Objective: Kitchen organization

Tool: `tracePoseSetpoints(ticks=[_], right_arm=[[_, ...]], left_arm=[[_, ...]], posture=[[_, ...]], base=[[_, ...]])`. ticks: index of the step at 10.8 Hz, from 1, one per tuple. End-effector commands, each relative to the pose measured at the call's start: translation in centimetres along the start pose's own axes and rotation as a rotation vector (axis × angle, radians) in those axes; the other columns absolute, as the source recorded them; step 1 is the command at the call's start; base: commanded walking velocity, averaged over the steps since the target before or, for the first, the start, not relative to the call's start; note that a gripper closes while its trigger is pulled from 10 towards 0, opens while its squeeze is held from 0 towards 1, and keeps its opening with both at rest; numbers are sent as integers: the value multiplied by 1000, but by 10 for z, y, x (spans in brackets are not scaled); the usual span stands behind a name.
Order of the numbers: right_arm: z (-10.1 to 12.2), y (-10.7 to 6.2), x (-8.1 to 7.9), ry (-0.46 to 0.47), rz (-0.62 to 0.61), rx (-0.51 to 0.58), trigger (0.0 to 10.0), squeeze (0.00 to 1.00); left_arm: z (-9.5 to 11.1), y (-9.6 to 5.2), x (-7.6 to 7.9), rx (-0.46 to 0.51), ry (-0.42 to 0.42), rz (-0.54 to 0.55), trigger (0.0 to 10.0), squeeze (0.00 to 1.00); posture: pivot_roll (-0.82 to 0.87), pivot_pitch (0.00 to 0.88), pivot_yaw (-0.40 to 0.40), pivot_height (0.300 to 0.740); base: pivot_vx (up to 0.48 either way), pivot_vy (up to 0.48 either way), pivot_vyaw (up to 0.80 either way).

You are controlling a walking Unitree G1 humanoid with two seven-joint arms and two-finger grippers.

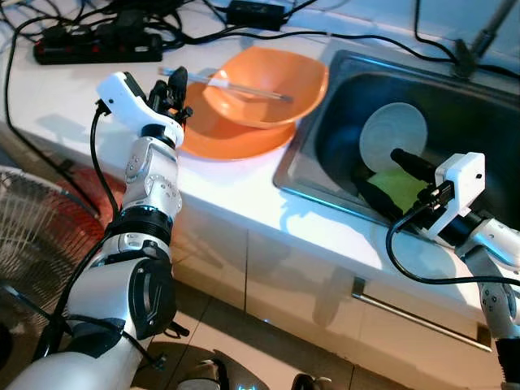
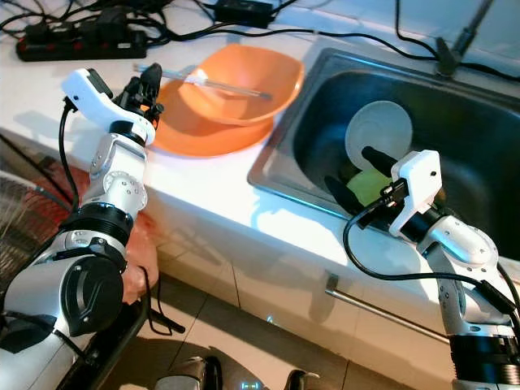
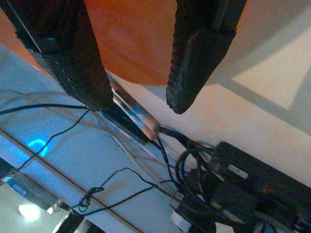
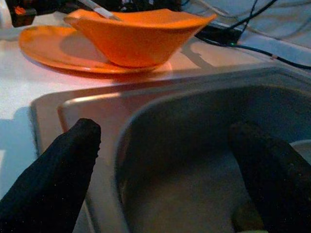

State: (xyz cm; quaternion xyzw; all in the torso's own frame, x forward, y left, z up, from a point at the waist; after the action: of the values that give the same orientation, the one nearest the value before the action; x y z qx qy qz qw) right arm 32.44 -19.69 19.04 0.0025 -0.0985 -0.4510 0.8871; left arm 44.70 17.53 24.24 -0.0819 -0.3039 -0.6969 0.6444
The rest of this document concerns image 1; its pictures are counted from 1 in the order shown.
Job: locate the red plastic bag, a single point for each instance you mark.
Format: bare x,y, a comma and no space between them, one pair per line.
97,191

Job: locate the black faucet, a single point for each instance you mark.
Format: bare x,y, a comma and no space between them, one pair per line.
475,45

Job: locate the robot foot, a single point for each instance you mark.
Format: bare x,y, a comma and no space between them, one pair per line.
203,375
313,382

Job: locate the black power adapter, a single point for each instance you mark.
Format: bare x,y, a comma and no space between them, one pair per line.
256,14

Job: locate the orange plastic bowl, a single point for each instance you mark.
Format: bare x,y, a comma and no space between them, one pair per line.
268,93

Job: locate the stainless steel sink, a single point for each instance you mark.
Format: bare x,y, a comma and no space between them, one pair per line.
479,122

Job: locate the black power strip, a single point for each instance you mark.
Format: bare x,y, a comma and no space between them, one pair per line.
89,47

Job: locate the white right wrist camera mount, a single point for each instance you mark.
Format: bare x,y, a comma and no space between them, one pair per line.
461,180

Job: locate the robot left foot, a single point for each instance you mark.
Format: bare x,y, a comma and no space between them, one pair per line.
203,375

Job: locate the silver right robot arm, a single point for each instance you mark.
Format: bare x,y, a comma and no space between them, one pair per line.
496,252

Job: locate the green sponge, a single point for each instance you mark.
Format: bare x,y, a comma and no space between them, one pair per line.
400,188

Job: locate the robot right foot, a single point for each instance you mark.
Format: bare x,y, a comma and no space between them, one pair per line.
313,382

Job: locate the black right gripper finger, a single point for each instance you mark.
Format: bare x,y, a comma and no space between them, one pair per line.
379,199
413,165

